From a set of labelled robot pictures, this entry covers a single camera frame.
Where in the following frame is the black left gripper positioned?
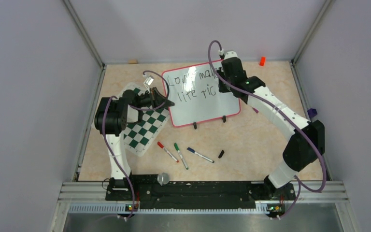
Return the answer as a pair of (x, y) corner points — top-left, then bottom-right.
(135, 87), (174, 110)

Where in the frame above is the pink framed whiteboard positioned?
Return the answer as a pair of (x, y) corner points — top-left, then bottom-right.
(162, 62), (241, 127)

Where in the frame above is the black marker cap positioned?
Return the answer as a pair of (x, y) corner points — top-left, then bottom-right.
(218, 150), (225, 159)

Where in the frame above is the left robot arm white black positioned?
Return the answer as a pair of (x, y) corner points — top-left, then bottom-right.
(94, 87), (175, 200)

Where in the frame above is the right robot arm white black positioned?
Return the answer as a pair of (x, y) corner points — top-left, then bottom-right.
(215, 57), (325, 199)

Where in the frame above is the red whiteboard marker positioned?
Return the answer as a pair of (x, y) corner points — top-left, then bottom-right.
(157, 142), (179, 163)

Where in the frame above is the green whiteboard marker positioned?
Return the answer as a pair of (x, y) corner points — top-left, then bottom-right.
(174, 143), (189, 170)

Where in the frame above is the blue whiteboard marker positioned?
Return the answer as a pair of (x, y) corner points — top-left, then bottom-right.
(187, 147), (214, 163)

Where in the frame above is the orange toy block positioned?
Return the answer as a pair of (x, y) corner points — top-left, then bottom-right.
(259, 57), (266, 66)

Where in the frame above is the green white chessboard mat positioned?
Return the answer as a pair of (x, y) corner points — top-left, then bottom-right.
(121, 82), (170, 158)

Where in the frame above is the wine cork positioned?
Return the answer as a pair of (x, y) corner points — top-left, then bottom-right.
(128, 59), (138, 64)

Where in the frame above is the clear round knob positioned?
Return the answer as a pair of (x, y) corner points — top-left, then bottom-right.
(157, 173), (170, 186)

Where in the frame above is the purple toy block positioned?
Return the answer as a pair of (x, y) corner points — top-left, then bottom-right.
(307, 108), (318, 118)

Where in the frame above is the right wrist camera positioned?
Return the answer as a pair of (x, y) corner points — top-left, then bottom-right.
(218, 49), (238, 60)

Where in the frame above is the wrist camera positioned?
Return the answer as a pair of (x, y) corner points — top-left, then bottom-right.
(218, 49), (238, 60)
(143, 75), (154, 87)

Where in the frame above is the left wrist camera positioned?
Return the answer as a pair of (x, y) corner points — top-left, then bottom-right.
(143, 75), (154, 87)

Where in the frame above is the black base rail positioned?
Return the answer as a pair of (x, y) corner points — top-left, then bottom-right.
(105, 174), (295, 210)

